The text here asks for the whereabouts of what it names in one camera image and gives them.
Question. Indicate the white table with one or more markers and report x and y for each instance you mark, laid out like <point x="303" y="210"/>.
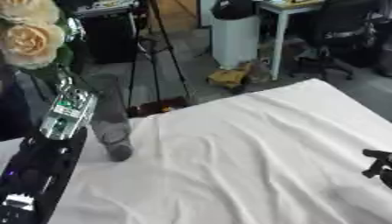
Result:
<point x="279" y="35"/>

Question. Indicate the black tripod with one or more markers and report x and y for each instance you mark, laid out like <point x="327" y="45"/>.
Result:
<point x="153" y="58"/>

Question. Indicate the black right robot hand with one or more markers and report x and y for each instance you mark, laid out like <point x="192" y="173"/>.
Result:
<point x="380" y="167"/>

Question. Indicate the cream artificial rose bunch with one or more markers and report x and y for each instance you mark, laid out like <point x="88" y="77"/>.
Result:
<point x="29" y="40"/>

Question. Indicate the yellow object on floor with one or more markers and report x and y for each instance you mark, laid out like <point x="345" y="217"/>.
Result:
<point x="228" y="77"/>

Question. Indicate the black bag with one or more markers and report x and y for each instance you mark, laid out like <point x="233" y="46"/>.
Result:
<point x="232" y="8"/>

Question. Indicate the white cabinet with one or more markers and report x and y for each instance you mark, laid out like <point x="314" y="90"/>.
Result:
<point x="235" y="40"/>

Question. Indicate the black cabinet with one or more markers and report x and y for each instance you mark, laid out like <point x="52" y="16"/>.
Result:
<point x="109" y="38"/>

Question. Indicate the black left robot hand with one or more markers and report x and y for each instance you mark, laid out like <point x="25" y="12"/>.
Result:
<point x="71" y="58"/>

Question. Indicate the black office chair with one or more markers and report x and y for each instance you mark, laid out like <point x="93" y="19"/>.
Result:
<point x="339" y="32"/>

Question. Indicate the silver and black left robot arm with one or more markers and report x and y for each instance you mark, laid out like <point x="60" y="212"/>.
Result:
<point x="61" y="116"/>

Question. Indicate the dark red tripod base bag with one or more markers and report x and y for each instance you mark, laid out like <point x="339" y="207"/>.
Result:
<point x="158" y="105"/>

